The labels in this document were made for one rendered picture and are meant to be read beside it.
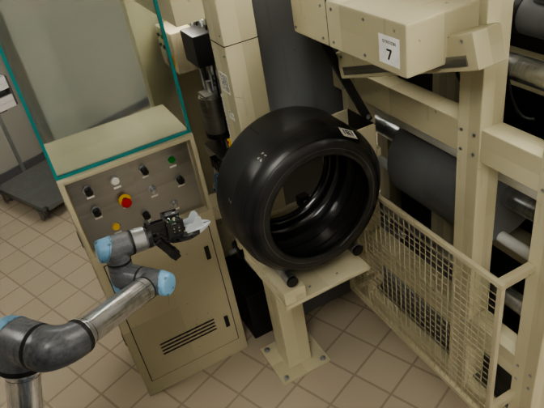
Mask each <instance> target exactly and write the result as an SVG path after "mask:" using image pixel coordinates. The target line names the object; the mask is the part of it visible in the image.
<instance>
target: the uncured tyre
mask: <svg viewBox="0 0 544 408"><path fill-rule="evenodd" d="M250 127H251V128H252V129H254V130H255V131H256V132H258V133H259V135H258V134H257V133H255V132H254V131H253V130H251V129H250ZM338 127H341V128H344V129H348V130H353V131H354V133H355V135H356V137H357V138H358V139H356V138H350V137H347V136H343V134H342V132H341V130H340V129H339V128H338ZM263 150H264V151H265V152H266V153H267V154H268V155H267V157H266V158H265V159H264V160H263V161H262V163H261V164H260V163H259V162H257V161H256V158H257V157H258V156H259V155H260V154H261V152H262V151H263ZM323 156H324V165H323V170H322V174H321V179H320V180H319V182H318V185H317V187H316V188H315V190H314V191H313V193H312V194H311V196H310V197H309V198H308V199H307V201H306V202H304V203H303V204H302V205H301V206H300V207H298V208H297V209H295V210H294V211H292V212H291V213H289V214H287V215H284V216H281V217H278V218H273V219H271V218H270V215H271V211H272V207H273V205H274V201H275V198H276V197H277V195H278V192H279V191H280V189H281V188H282V187H283V185H284V184H285V182H286V181H287V180H288V179H289V178H290V176H291V175H292V174H293V173H295V172H296V171H297V170H298V169H299V168H301V167H302V166H304V165H305V164H307V163H309V162H310V161H312V160H315V159H318V158H320V157H323ZM379 192H380V165H379V161H378V159H377V156H376V153H375V151H374V150H373V148H372V146H371V145H370V143H369V142H368V141H367V139H366V138H365V137H364V136H363V135H362V134H361V133H360V132H359V131H357V130H356V129H354V128H352V127H351V126H349V125H348V124H346V123H344V122H343V121H340V120H339V119H337V118H336V117H334V116H332V115H330V114H329V113H327V112H325V111H323V110H320V109H318V108H312V107H304V106H291V107H286V108H279V109H276V110H274V111H272V112H269V113H267V114H265V115H263V116H262V117H259V118H258V119H257V120H256V121H254V122H252V123H251V124H250V125H249V126H247V127H246V128H245V129H244V130H243V131H242V132H241V133H240V134H239V135H238V137H237V138H236V139H235V141H234V142H233V143H232V145H231V146H230V147H229V149H228V151H227V153H226V155H225V156H224V158H223V162H222V163H221V166H220V169H219V174H218V179H217V186H216V194H217V202H218V205H219V211H220V214H221V216H222V219H223V221H224V223H225V224H226V226H227V228H228V229H229V230H230V231H231V233H232V234H233V235H234V236H235V238H236V239H237V240H238V241H239V242H240V243H241V244H242V245H243V247H244V248H245V249H246V250H247V252H248V253H249V254H250V255H251V256H252V257H253V258H254V259H256V260H257V261H259V262H260V263H262V264H264V265H266V266H269V267H270V268H272V269H275V270H281V271H301V270H308V269H312V268H314V267H316V266H320V265H322V264H325V263H326V262H328V261H331V260H333V259H334V258H336V257H337V256H339V255H340V254H341V253H343V252H344V251H346V250H347V249H348V248H349V247H350V246H351V245H352V244H353V243H354V242H355V241H356V240H357V239H358V238H359V236H360V235H361V234H362V232H363V231H364V229H365V228H366V226H367V225H368V223H369V221H370V219H371V217H372V215H373V212H374V210H375V208H376V203H377V199H378V196H379ZM228 196H229V197H230V198H231V199H232V205H230V204H229V203H228V202H227V200H228Z"/></svg>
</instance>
